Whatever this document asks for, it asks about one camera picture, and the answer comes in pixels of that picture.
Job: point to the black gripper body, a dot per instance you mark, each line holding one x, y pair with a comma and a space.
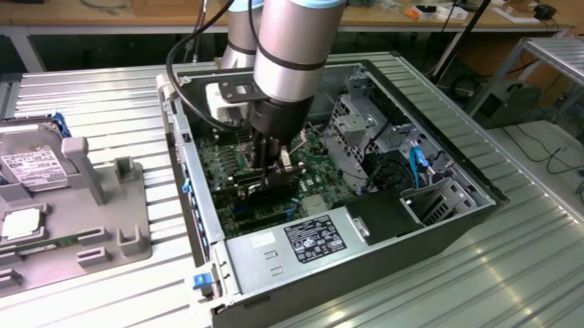
281, 119

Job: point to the silver perforated drive cage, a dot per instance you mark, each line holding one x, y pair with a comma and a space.
356, 123

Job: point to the black plastic air shroud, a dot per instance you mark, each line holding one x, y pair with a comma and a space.
382, 218

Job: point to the hard disk with white label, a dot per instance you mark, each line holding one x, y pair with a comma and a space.
27, 164

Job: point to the black RAM slot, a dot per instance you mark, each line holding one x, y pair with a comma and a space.
227, 139
227, 135
242, 173
242, 177

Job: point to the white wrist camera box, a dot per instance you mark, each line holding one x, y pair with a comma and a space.
217, 102

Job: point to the black stand pole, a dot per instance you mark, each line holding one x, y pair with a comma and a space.
465, 34

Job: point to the silver chipset heatsink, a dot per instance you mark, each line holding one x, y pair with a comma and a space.
314, 205

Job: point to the black power adapter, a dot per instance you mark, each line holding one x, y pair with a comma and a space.
545, 12

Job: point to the grey parts rack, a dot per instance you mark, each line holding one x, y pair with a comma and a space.
59, 218

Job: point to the open black PC case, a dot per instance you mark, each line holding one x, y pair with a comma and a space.
342, 283

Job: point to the green motherboard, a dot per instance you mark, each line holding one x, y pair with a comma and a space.
319, 164

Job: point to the blue card retainer clip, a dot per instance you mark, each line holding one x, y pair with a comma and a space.
186, 186

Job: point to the white flat box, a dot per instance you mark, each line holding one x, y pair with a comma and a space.
515, 15

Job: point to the grey disk bay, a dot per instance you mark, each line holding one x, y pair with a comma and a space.
456, 198

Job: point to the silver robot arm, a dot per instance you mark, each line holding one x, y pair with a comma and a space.
297, 41

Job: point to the blue case latch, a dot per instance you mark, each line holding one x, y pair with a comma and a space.
203, 281

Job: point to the silver CPU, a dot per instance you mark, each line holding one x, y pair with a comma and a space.
20, 222

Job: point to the aluminium frame table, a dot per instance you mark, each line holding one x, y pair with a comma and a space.
561, 58

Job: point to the green low-profile graphics card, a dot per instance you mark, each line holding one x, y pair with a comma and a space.
274, 194

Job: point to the black box device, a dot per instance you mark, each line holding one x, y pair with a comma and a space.
511, 106

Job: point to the metal socket cover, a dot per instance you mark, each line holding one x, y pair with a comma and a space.
299, 141

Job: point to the wooden desk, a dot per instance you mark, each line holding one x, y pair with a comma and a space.
388, 22

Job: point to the orange and white box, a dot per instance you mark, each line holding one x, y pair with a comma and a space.
437, 13

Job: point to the black expansion slot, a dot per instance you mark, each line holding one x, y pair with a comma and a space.
262, 223

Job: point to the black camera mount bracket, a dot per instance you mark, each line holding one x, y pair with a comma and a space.
230, 92

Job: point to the thin metal locking lever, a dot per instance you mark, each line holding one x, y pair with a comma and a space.
239, 141

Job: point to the grey power supply unit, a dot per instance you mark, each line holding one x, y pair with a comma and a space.
255, 259

